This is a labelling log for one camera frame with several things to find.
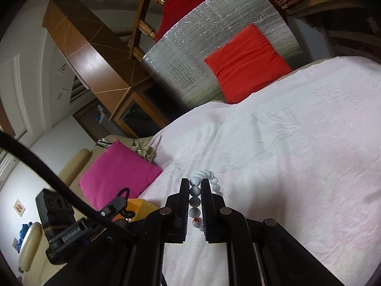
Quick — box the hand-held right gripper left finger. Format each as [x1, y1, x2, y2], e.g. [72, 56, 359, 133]
[77, 178, 191, 286]

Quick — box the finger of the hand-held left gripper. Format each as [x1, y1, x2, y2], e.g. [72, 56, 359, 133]
[100, 195, 128, 219]

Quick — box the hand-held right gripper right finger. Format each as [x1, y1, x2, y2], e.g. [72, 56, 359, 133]
[201, 179, 337, 286]

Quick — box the white bead bracelet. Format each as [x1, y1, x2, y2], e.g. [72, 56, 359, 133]
[188, 170, 224, 233]

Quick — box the orange box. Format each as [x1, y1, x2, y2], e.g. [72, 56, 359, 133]
[125, 198, 163, 222]

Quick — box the pink cushion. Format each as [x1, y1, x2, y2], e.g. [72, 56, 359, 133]
[79, 141, 164, 212]

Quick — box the beige sofa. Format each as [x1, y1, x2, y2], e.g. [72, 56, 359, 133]
[15, 134, 161, 275]

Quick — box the beige tasselled cloth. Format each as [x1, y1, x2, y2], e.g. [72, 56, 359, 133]
[134, 144, 157, 163]

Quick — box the striped cloth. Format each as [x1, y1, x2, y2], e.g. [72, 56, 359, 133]
[95, 138, 115, 149]

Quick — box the pale pink blanket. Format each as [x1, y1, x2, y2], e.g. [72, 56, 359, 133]
[138, 55, 381, 286]

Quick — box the silver foil mat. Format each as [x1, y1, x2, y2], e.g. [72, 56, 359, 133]
[141, 0, 304, 109]

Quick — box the red cushion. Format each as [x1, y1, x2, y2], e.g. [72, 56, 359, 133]
[204, 24, 294, 104]

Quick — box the brown wooden column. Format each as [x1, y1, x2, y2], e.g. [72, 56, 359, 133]
[42, 0, 170, 128]

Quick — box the wooden stair railing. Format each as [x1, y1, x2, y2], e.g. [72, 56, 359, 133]
[128, 0, 167, 61]

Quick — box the red cloth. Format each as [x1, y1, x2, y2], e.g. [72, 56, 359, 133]
[156, 0, 239, 41]

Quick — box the wooden table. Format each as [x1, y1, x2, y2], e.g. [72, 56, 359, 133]
[284, 0, 381, 58]

